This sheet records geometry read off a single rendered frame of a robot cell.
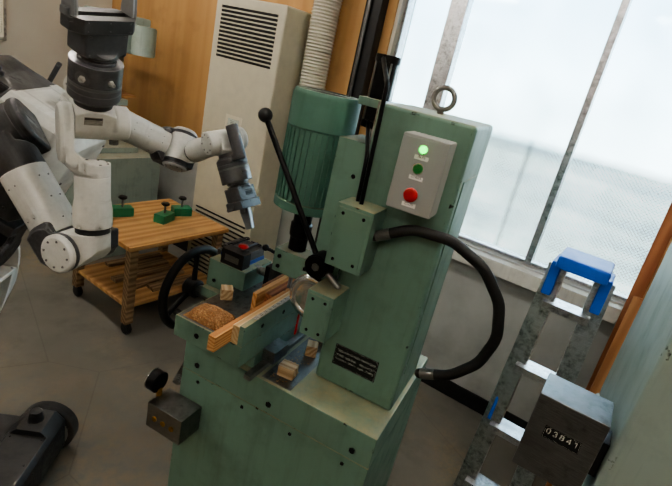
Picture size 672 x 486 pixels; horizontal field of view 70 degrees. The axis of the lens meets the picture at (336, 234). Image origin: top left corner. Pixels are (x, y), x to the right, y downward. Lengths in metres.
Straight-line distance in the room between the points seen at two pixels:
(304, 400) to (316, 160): 0.59
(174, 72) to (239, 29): 0.97
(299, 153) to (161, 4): 2.86
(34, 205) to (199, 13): 2.70
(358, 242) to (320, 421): 0.46
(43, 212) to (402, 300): 0.78
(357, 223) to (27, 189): 0.66
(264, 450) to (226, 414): 0.14
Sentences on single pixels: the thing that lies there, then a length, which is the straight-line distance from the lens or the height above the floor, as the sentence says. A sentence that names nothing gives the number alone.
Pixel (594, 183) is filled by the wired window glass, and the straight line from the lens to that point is 2.50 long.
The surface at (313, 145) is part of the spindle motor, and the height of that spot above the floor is 1.38.
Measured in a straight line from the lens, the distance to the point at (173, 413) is 1.45.
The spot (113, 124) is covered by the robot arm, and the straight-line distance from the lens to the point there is 1.01.
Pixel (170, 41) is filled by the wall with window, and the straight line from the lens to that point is 3.86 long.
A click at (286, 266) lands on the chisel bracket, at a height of 1.03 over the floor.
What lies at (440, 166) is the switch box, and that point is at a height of 1.43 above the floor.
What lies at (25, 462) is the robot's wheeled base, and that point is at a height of 0.19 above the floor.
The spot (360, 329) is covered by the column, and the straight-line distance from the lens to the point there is 1.22.
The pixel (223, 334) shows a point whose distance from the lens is 1.19.
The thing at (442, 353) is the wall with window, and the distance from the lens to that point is 2.82.
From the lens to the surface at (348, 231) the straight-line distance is 1.06.
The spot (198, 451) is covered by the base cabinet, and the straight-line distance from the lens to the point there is 1.57.
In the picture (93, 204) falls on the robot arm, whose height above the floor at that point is 1.23.
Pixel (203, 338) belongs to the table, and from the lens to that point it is 1.28.
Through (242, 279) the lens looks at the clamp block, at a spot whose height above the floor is 0.94.
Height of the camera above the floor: 1.58
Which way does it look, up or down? 19 degrees down
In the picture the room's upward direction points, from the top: 13 degrees clockwise
